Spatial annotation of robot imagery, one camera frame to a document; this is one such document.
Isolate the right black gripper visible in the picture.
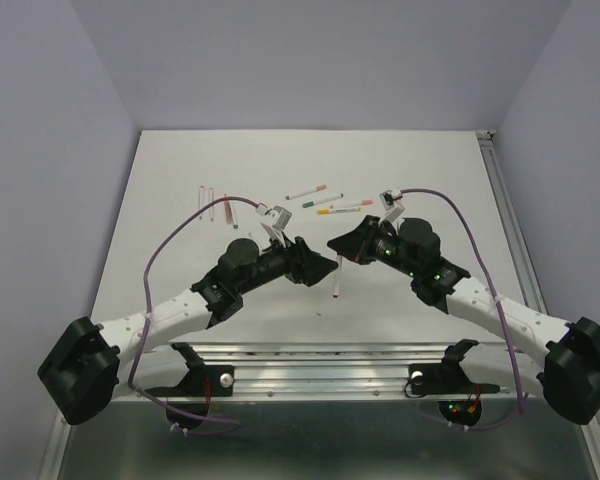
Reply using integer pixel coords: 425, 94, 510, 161
325, 215, 419, 278

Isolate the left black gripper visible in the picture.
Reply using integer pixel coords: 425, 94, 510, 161
237, 228, 337, 295

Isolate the red capped marker pen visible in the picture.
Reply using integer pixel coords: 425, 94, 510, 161
332, 255, 343, 299

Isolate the peach capped marker pen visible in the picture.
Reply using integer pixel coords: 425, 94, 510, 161
285, 184, 327, 200

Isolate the dark green capped marker pen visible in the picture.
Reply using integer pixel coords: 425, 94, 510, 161
228, 201, 239, 230

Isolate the brown capped marker pen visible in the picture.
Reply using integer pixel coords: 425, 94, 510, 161
223, 194, 232, 226

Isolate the grey capped marker pen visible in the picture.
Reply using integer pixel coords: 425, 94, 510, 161
197, 185, 206, 221

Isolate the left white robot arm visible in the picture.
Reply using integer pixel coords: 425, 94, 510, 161
37, 238, 338, 425

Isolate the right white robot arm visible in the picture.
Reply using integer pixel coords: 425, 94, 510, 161
327, 216, 600, 425

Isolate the pink capped marker pen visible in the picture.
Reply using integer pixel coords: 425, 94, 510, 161
328, 199, 374, 210

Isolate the yellow capped marker pen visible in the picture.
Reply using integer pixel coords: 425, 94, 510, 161
316, 207, 362, 215

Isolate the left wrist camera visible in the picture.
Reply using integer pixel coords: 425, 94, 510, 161
260, 206, 292, 247

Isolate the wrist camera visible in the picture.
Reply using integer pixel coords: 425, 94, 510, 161
260, 206, 292, 247
379, 189, 403, 210

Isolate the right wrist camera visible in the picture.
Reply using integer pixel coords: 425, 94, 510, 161
379, 189, 403, 210

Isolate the aluminium front rail frame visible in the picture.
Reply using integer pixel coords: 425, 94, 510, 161
40, 343, 600, 479

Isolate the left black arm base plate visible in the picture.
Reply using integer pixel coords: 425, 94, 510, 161
146, 364, 235, 398

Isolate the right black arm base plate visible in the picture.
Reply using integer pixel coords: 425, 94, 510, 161
407, 363, 501, 397

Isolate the aluminium right side rail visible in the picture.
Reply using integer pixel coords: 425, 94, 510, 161
476, 130, 547, 313

